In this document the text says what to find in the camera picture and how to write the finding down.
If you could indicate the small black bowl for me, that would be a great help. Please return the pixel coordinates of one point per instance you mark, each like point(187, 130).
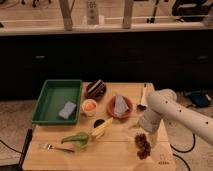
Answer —
point(98, 122)

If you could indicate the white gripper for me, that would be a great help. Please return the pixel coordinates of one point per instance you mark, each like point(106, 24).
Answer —
point(150, 121)

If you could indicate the white remote control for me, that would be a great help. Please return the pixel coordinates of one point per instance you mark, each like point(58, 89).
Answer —
point(92, 12)

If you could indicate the white cup with orange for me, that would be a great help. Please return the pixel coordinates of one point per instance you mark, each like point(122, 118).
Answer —
point(89, 107)

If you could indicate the spoon with white handle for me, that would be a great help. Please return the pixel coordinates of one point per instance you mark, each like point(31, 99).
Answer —
point(141, 106)

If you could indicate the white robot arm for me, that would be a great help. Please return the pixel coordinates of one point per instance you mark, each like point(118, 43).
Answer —
point(164, 103)

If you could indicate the silver fork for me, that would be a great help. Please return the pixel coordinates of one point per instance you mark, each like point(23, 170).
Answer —
point(50, 146)

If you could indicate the orange brown plate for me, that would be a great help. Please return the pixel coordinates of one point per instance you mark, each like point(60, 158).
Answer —
point(111, 105)

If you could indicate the grey cloth wedge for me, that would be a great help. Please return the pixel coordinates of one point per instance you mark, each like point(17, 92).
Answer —
point(120, 105)

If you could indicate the dark blue object on floor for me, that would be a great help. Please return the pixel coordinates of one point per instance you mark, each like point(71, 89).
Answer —
point(200, 99)

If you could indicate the green pepper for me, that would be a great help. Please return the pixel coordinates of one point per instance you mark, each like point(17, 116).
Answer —
point(79, 140)

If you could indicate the green plastic tray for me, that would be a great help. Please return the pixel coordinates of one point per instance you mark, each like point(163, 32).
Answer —
point(52, 99)

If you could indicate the grey blue sponge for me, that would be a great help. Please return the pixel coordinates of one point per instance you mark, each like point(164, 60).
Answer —
point(67, 110)

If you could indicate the yellow corn cob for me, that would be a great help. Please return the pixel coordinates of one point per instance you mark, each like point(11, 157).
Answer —
point(98, 131)

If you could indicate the dark red grape bunch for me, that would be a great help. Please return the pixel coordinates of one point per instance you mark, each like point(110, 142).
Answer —
point(143, 145)

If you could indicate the chocolate cake slice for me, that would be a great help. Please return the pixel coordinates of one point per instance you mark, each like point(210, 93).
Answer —
point(95, 87)

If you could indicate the wooden board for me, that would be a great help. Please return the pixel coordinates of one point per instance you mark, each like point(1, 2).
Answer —
point(114, 151)

